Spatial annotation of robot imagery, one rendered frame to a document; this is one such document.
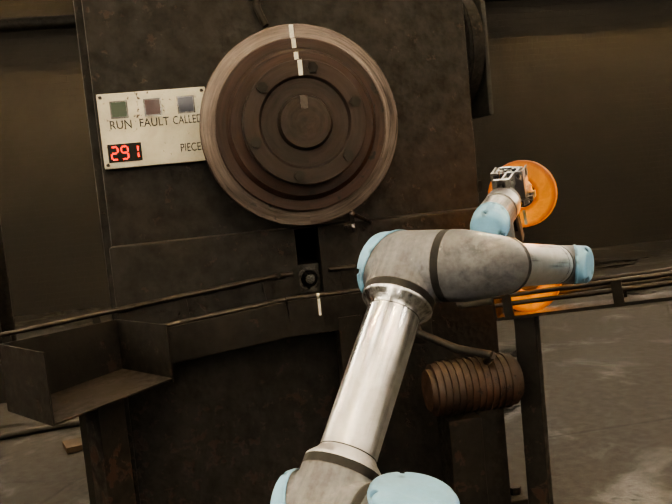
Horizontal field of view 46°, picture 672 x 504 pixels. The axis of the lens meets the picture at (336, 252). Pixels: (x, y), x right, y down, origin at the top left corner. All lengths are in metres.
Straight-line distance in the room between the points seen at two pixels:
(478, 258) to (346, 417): 0.31
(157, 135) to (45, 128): 6.14
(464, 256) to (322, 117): 0.69
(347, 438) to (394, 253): 0.30
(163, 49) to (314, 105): 0.45
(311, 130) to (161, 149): 0.41
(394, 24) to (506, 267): 1.03
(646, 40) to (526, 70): 1.42
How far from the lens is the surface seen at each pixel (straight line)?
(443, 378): 1.83
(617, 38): 9.27
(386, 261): 1.24
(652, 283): 1.84
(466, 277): 1.20
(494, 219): 1.55
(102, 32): 2.06
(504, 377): 1.87
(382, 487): 1.04
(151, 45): 2.04
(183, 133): 1.99
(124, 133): 2.00
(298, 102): 1.78
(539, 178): 1.87
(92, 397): 1.66
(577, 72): 9.00
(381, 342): 1.18
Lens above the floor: 0.97
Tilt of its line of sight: 5 degrees down
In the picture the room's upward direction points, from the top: 6 degrees counter-clockwise
